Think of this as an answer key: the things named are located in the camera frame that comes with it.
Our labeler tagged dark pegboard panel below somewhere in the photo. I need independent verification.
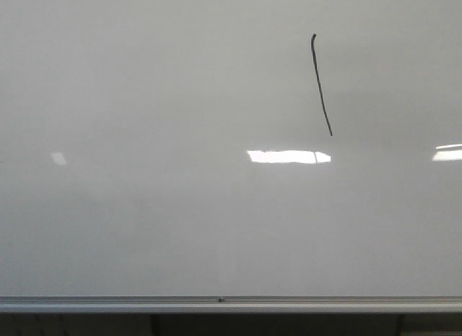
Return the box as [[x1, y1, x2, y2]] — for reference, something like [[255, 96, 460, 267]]
[[1, 313, 461, 335]]

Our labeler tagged aluminium whiteboard tray rail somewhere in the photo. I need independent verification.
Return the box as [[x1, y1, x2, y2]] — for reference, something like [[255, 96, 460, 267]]
[[1, 296, 461, 314]]

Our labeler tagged black drawn marker stroke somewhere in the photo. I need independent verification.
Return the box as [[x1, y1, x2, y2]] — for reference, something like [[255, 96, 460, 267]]
[[310, 33, 333, 137]]

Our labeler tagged white whiteboard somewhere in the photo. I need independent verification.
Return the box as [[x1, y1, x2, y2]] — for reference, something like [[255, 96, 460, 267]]
[[1, 0, 461, 296]]

